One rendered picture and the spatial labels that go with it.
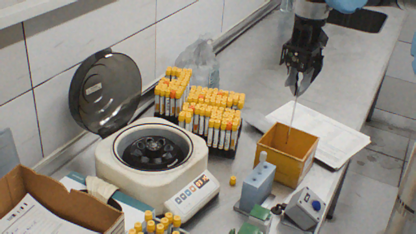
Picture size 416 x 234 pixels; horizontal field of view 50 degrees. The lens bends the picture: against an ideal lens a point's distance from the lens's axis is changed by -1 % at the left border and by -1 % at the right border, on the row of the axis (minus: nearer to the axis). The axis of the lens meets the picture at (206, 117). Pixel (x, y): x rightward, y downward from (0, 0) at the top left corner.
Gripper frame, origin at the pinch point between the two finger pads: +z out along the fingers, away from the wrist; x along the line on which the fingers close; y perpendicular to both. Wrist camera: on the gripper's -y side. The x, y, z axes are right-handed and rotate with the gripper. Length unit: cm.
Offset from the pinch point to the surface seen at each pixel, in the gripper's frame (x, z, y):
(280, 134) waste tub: -4.4, 19.4, -7.0
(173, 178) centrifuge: -15.1, 14.4, 31.8
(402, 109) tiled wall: 17, 99, -203
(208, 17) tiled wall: -56, 9, -51
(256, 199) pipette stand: 1.8, 19.8, 21.3
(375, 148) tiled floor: 11, 113, -166
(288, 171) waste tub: 3.8, 20.5, 5.7
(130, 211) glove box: -19, 19, 42
